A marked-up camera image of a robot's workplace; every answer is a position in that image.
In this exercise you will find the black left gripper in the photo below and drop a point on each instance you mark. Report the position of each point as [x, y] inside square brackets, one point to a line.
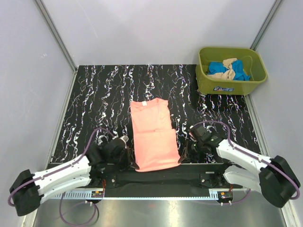
[132, 164]

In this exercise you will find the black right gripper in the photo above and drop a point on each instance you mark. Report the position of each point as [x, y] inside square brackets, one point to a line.
[194, 157]

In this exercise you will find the pink t shirt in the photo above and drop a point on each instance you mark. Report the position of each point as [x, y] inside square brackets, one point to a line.
[155, 141]

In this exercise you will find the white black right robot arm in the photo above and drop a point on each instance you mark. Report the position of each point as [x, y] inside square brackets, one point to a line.
[240, 162]

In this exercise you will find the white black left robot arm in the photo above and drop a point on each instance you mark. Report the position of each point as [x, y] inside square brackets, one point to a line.
[30, 190]

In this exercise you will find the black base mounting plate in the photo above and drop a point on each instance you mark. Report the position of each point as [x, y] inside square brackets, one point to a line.
[184, 181]

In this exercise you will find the blue t shirt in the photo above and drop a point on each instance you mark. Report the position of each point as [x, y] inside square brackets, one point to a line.
[240, 75]

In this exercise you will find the olive green plastic bin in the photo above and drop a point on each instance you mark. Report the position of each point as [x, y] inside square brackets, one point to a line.
[252, 64]

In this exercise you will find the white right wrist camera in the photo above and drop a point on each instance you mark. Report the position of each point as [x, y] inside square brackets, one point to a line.
[190, 134]

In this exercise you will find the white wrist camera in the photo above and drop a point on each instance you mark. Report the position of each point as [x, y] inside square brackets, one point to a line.
[190, 134]
[124, 138]

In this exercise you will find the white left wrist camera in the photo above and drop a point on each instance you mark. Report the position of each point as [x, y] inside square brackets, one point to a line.
[124, 138]

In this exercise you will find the right slotted cable duct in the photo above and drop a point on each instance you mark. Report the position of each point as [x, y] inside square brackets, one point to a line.
[221, 195]

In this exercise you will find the slotted cable duct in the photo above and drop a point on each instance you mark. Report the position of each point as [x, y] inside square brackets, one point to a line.
[221, 195]
[84, 194]

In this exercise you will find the left slotted cable duct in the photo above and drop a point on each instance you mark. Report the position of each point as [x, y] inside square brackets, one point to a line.
[84, 194]

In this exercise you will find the aluminium frame rail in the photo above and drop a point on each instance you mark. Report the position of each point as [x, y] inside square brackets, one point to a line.
[267, 180]

